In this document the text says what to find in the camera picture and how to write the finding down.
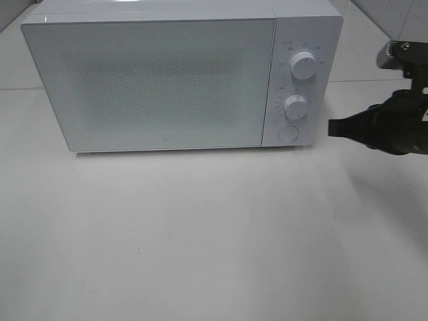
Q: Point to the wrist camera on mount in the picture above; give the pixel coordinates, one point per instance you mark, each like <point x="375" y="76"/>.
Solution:
<point x="408" y="56"/>

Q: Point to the white microwave oven body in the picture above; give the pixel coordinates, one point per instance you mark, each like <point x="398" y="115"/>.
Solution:
<point x="299" y="25"/>

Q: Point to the round white door button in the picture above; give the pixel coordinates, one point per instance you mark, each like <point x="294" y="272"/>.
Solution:
<point x="288" y="134"/>

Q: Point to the white microwave knob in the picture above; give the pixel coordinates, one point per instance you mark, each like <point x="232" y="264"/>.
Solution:
<point x="303" y="64"/>
<point x="296" y="107"/>

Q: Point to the white microwave door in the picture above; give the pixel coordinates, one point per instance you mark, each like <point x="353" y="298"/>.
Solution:
<point x="155" y="85"/>

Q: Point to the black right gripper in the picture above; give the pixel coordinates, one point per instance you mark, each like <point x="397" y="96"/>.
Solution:
<point x="398" y="126"/>

